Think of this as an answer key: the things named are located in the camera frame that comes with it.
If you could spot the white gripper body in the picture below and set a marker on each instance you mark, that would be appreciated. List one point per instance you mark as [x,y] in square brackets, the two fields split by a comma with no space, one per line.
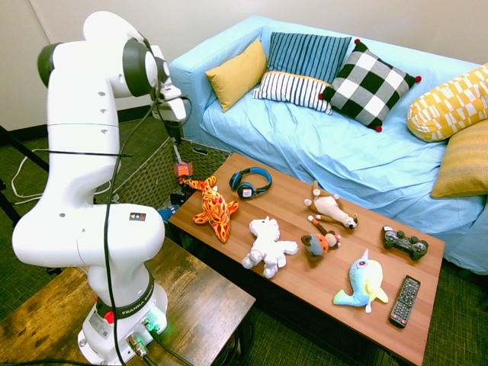
[171,110]

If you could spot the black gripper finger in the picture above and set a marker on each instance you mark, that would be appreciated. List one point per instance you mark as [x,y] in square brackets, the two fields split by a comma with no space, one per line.
[173,133]
[177,152]

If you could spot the orange toy car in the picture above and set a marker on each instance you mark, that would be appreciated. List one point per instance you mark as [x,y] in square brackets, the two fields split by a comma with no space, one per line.
[183,170]

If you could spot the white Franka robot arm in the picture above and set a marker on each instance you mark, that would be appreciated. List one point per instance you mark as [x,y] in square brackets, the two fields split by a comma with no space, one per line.
[80,190]

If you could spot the brown wicker basket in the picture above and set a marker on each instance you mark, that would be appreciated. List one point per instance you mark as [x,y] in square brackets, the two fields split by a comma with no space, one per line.
[148,171]

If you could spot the black toy figure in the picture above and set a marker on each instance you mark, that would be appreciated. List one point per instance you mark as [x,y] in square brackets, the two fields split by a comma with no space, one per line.
[180,197]

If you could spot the blue plush toy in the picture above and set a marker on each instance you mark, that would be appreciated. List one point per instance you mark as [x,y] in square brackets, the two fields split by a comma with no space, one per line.
[169,213]

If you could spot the orange patterned whale plush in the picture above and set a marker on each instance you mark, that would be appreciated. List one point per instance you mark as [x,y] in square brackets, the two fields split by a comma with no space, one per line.
[213,209]

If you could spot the plain yellow pillow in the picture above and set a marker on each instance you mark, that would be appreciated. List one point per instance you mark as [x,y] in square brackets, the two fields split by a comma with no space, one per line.
[236,76]

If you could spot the black and blue headphones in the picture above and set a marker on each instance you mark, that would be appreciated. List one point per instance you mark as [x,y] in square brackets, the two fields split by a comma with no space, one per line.
[246,191]

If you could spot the white navy striped pillow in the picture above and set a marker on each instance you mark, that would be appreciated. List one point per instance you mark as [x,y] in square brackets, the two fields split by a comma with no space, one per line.
[289,89]

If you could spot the white unicorn plush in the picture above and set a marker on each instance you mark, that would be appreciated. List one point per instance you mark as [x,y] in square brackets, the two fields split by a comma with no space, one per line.
[267,244]

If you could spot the blue striped pillow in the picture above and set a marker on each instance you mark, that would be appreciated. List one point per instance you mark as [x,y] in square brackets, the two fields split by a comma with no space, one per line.
[305,53]

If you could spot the dark rustic wooden stand table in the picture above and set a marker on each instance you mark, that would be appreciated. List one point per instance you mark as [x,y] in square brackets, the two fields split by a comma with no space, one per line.
[198,297]

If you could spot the brown and white dog plush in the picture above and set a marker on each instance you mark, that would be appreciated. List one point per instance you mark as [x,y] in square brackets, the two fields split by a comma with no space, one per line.
[329,207]

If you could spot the light blue covered sofa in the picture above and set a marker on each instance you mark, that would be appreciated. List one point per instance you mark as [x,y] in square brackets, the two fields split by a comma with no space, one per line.
[343,160]

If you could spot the brown monkey plush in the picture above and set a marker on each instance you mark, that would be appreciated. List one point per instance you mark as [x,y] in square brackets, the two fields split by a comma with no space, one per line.
[318,244]

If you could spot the black white checked pillow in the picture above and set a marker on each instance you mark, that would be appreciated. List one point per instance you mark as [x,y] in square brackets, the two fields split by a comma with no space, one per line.
[366,84]

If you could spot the wooden coffee table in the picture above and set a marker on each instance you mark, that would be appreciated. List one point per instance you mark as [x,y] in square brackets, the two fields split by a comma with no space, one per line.
[343,263]

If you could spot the blue and yellow narwhal plush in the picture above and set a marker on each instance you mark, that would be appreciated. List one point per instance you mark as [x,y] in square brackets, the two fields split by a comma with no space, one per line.
[362,282]

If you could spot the black game controller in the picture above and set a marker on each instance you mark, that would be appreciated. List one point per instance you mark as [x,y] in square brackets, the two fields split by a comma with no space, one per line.
[404,242]

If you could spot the black remote control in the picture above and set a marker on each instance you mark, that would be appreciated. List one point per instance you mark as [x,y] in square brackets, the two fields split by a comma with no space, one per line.
[405,301]

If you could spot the yellow white patterned bolster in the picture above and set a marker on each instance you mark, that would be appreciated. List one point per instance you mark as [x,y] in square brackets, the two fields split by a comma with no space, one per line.
[446,106]

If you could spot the mustard striped pillow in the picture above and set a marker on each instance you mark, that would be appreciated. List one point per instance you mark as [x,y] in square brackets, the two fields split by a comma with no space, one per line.
[465,160]

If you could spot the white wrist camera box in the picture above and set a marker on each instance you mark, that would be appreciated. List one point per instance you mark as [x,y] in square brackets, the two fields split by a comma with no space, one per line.
[171,93]

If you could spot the black camera tripod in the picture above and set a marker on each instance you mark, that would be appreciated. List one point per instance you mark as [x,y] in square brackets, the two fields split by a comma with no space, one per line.
[23,150]

